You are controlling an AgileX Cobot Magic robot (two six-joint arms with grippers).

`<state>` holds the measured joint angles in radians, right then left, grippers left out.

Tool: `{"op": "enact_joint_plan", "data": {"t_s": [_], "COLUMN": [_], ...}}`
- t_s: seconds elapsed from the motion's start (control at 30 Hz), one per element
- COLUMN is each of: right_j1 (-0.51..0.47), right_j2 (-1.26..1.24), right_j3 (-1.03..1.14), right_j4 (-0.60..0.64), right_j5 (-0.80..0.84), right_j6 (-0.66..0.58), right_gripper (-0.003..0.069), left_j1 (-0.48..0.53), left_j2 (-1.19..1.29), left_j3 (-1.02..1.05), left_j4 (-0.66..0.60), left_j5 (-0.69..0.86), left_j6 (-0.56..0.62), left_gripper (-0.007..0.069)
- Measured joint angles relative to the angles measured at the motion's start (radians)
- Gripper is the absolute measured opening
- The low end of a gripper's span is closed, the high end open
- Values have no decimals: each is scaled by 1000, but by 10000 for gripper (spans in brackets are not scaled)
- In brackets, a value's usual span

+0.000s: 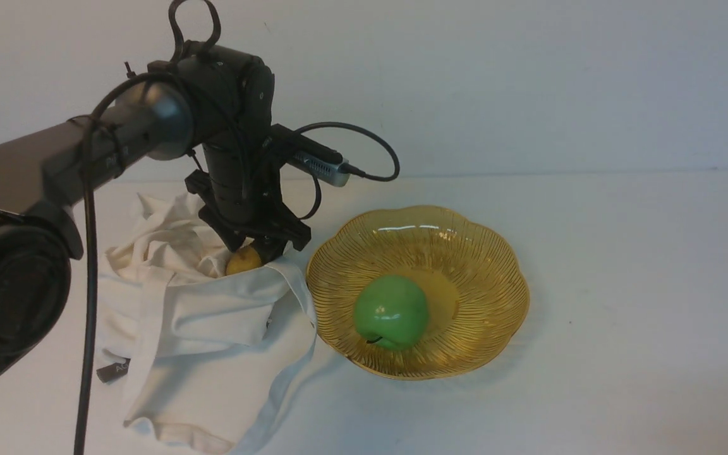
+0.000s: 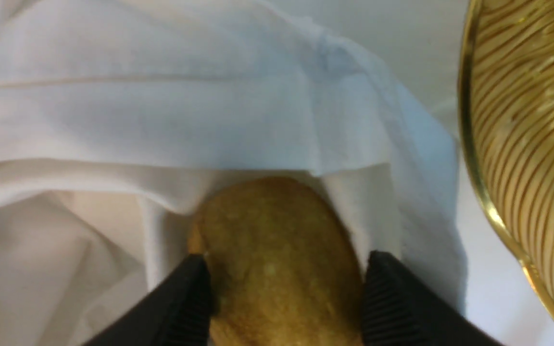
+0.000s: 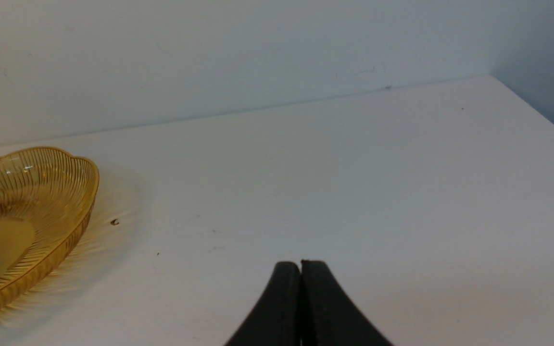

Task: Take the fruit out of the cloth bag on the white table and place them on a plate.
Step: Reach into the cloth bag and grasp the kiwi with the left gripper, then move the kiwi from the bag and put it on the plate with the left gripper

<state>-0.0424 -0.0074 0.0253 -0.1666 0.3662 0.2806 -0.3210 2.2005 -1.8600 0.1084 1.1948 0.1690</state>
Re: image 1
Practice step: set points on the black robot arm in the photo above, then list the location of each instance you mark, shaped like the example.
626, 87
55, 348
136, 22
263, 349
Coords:
208, 96

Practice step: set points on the green apple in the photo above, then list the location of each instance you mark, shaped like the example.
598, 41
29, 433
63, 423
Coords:
391, 312

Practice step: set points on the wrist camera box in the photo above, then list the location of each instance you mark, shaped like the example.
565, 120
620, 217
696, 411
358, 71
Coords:
309, 156

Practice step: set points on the amber glass fruit bowl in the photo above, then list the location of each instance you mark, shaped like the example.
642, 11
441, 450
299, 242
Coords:
476, 293

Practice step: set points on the yellow-brown fruit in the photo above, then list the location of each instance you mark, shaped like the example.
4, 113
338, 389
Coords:
242, 260

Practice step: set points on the white cloth tote bag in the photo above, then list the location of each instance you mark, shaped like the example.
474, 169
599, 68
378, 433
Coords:
165, 293

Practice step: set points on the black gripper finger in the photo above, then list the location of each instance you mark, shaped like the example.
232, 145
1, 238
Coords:
268, 249

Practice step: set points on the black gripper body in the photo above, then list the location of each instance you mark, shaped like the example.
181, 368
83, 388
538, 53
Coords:
242, 201

